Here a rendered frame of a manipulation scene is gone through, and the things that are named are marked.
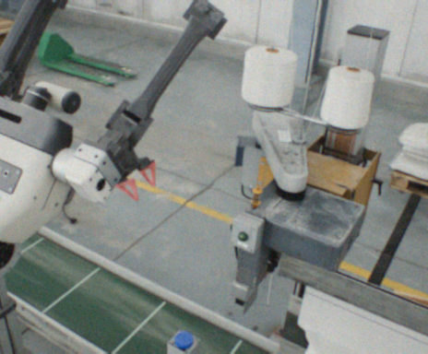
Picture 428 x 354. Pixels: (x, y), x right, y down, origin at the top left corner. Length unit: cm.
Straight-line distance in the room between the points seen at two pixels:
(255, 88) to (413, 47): 500
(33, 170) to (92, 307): 121
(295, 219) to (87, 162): 58
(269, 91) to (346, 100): 24
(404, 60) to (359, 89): 506
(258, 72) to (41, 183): 71
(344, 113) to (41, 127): 84
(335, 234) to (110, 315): 134
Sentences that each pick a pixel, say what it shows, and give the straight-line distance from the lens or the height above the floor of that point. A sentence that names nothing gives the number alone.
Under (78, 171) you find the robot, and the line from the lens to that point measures 127.
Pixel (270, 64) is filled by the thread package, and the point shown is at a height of 167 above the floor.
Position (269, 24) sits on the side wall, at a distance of 699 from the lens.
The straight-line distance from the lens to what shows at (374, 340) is 171.
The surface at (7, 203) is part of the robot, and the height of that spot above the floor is 137.
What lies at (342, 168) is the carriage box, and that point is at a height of 133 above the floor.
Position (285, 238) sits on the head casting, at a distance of 138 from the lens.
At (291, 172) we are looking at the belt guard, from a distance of 143.
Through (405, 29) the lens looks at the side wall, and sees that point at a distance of 643.
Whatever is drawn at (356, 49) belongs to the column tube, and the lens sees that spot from 164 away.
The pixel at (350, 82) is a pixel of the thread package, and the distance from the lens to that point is 144.
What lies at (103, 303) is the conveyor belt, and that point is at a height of 38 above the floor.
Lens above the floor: 211
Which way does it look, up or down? 31 degrees down
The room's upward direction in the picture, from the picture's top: 4 degrees clockwise
